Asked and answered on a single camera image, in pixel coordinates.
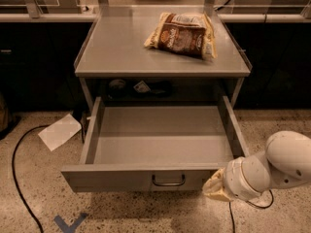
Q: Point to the tan covered gripper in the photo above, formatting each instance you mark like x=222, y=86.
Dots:
x=231, y=181

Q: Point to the grey top drawer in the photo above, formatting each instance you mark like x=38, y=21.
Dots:
x=125, y=146

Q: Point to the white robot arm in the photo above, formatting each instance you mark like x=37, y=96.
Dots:
x=284, y=163

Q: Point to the grey metal drawer cabinet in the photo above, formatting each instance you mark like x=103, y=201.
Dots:
x=114, y=48

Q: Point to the dark items behind drawer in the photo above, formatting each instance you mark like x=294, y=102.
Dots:
x=119, y=88

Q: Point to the brown yellow snack bag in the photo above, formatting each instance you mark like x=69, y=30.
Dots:
x=190, y=34

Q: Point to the white paper sheet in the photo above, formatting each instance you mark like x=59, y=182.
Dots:
x=60, y=132

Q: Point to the black top drawer handle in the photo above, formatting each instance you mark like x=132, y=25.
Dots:
x=162, y=182

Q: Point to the grey counter rail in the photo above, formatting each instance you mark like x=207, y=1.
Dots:
x=48, y=16

